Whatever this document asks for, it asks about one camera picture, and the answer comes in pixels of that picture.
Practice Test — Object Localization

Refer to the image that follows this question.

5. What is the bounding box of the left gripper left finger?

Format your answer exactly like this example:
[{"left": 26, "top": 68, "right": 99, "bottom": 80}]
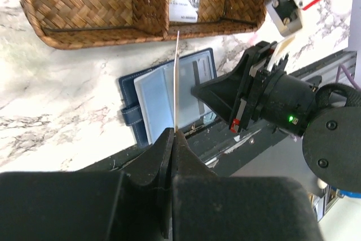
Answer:
[{"left": 76, "top": 127, "right": 175, "bottom": 239}]

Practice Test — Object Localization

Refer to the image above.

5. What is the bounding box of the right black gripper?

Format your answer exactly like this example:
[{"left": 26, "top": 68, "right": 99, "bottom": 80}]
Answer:
[{"left": 191, "top": 41, "right": 319, "bottom": 135}]

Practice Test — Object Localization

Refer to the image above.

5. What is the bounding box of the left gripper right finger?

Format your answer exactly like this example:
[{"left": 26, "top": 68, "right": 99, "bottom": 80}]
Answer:
[{"left": 172, "top": 132, "right": 323, "bottom": 240}]

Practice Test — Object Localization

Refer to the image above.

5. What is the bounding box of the thin white card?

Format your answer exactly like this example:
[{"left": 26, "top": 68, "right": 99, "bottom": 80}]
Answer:
[{"left": 173, "top": 30, "right": 180, "bottom": 132}]

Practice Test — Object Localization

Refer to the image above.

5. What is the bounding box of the blue leather card holder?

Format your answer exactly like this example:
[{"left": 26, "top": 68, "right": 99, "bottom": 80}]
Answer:
[{"left": 118, "top": 48, "right": 217, "bottom": 148}]

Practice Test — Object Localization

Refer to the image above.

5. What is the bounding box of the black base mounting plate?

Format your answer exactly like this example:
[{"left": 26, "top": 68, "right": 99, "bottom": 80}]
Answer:
[{"left": 70, "top": 65, "right": 325, "bottom": 179}]

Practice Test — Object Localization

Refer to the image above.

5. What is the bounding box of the woven brown divided tray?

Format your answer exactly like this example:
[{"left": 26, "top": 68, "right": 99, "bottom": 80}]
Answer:
[{"left": 20, "top": 0, "right": 266, "bottom": 50}]

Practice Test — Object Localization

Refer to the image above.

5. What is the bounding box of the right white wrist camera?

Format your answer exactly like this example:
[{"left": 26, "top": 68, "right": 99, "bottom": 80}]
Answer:
[{"left": 265, "top": 0, "right": 321, "bottom": 38}]

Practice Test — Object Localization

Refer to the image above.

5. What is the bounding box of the aluminium rail frame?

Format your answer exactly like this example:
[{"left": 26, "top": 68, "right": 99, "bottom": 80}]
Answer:
[{"left": 336, "top": 50, "right": 357, "bottom": 82}]

